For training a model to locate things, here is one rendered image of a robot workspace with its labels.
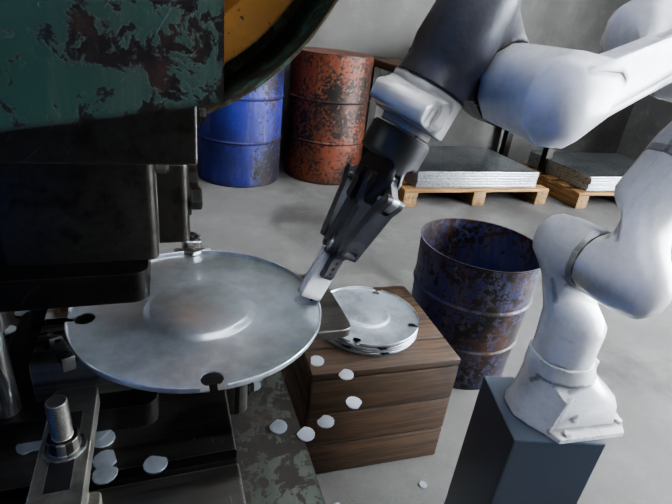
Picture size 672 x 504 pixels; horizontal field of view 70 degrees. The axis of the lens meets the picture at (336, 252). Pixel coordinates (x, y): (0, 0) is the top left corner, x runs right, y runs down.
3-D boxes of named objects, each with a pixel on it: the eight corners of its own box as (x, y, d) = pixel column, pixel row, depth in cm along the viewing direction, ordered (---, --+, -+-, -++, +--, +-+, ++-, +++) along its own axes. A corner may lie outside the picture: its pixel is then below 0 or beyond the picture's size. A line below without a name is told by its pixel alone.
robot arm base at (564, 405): (588, 379, 108) (610, 327, 102) (639, 447, 91) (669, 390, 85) (491, 374, 106) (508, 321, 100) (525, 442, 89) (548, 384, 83)
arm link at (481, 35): (525, 148, 59) (474, 127, 67) (593, 45, 56) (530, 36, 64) (422, 75, 49) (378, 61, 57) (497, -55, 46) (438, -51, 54)
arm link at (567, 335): (538, 311, 104) (575, 203, 94) (606, 365, 89) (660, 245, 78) (496, 316, 101) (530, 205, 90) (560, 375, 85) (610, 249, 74)
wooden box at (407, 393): (387, 368, 173) (403, 285, 158) (435, 454, 141) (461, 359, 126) (276, 380, 162) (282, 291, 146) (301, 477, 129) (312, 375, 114)
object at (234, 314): (289, 250, 75) (290, 246, 75) (354, 372, 51) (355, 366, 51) (82, 260, 66) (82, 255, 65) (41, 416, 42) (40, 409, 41)
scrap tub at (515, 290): (469, 319, 209) (497, 216, 188) (532, 385, 174) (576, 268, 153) (380, 328, 196) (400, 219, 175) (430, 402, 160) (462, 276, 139)
